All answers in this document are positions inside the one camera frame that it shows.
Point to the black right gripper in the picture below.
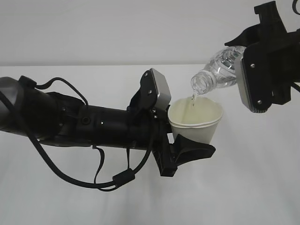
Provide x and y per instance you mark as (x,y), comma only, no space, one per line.
(282,46)

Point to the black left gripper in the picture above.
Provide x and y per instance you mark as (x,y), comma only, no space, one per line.
(184,150)

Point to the white paper cup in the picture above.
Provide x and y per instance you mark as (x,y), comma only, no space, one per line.
(197,111)
(200,133)

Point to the clear green-label water bottle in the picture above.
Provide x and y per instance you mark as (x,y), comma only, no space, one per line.
(218,72)

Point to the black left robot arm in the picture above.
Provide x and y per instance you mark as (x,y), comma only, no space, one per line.
(60,120)

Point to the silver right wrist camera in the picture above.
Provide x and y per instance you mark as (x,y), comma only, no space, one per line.
(253,70)

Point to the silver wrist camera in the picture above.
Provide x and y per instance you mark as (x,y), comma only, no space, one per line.
(153,94)
(253,70)

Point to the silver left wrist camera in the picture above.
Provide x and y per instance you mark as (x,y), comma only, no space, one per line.
(153,94)

